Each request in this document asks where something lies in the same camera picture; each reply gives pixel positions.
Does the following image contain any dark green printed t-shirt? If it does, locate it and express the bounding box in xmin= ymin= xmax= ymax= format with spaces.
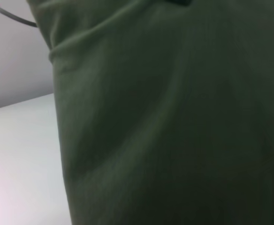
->
xmin=25 ymin=0 xmax=274 ymax=225

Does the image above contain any thin grey cable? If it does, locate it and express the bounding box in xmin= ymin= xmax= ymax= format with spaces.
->
xmin=0 ymin=0 xmax=38 ymax=28

